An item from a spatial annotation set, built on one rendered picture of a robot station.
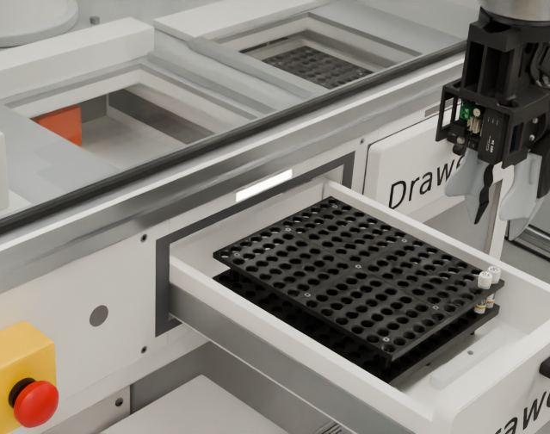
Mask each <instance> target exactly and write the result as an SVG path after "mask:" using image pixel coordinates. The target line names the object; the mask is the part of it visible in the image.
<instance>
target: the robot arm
mask: <svg viewBox="0 0 550 434"><path fill-rule="evenodd" d="M478 2H479V4H480V5H481V6H480V8H479V19H478V20H477V21H476V22H472V23H470V25H469V30H468V36H467V48H466V53H465V59H464V65H463V71H462V77H461V78H458V79H456V80H454V81H453V82H450V83H448V84H444V85H443V86H442V97H441V103H440V109H439V115H438V122H437V129H436V140H435V141H436V142H439V141H441V140H444V139H446V138H447V137H449V136H451V135H453V134H455V135H456V137H455V140H456V141H457V143H459V144H462V145H464V146H465V147H466V148H467V150H466V153H465V157H464V159H463V161H462V163H461V164H460V166H459V167H458V168H457V169H456V170H455V171H454V172H453V174H452V175H451V176H450V177H449V178H448V180H447V181H446V183H445V187H444V194H445V195H446V196H447V197H450V196H459V195H463V196H465V202H466V206H467V212H468V214H469V217H470V220H471V222H472V223H473V224H474V225H476V224H478V223H479V220H480V218H481V217H482V215H483V213H484V211H485V209H486V208H487V206H488V204H489V188H490V187H491V185H492V183H493V168H494V165H496V164H498V163H500V162H502V165H501V168H502V169H506V168H507V167H509V166H511V165H514V179H513V183H512V185H511V187H510V189H509V190H508V192H507V193H506V195H505V196H504V198H503V200H502V201H501V203H500V206H499V211H498V217H499V219H500V220H508V221H509V225H508V237H507V239H508V240H510V241H511V240H513V239H515V238H516V237H517V236H518V235H519V234H520V233H521V232H522V231H523V230H524V229H525V228H526V227H527V226H528V224H529V223H530V222H531V220H532V219H533V218H534V216H535V214H536V213H537V211H538V209H539V208H540V206H541V204H542V203H543V201H544V199H545V197H546V195H547V193H548V192H549V191H550V0H478ZM451 98H453V99H454V100H453V106H452V112H451V118H450V123H449V124H447V125H445V126H442V123H443V116H444V110H445V104H446V101H447V100H449V99H451ZM459 98H460V99H461V103H460V113H459V120H457V121H456V120H455V116H456V110H457V105H458V99H459ZM528 150H530V151H529V152H528Z"/></svg>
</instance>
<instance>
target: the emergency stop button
mask: <svg viewBox="0 0 550 434"><path fill-rule="evenodd" d="M58 403H59V391H58V389H57V388H56V387H55V386H54V385H53V384H52V383H50V382H49V381H35V382H33V383H31V384H29V385H28V386H26V387H25V388H24V389H23V390H22V391H21V392H20V394H19V395H18V397H17V399H16V401H15V404H14V415H15V419H16V421H17V422H19V423H20V424H21V425H22V426H24V427H27V428H34V427H36V426H39V425H43V424H45V422H46V421H48V420H49V419H50V418H51V417H52V416H53V414H54V413H55V412H56V410H57V407H58Z"/></svg>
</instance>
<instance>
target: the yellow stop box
mask: <svg viewBox="0 0 550 434"><path fill-rule="evenodd" d="M35 381H49V382H50V383H52V384H53V385H54V386H55V387H57V380H56V363H55V346H54V343H53V341H52V340H51V339H50V338H49V337H47V336H46V335H45V334H43V333H42V332H40V331H39V330H37V329H36V328H35V327H33V326H32V325H30V324H29V323H28V322H27V321H21V322H19V323H17V324H15V325H12V326H10V327H8V328H6V329H4V330H1V331H0V434H8V433H10V432H12V431H13V430H15V429H17V428H19V427H21V426H22V425H21V424H20V423H19V422H17V421H16V419H15V415H14V404H15V401H16V399H17V397H18V395H19V394H20V392H21V391H22V390H23V389H24V388H25V387H26V386H28V385H29V384H31V383H33V382H35Z"/></svg>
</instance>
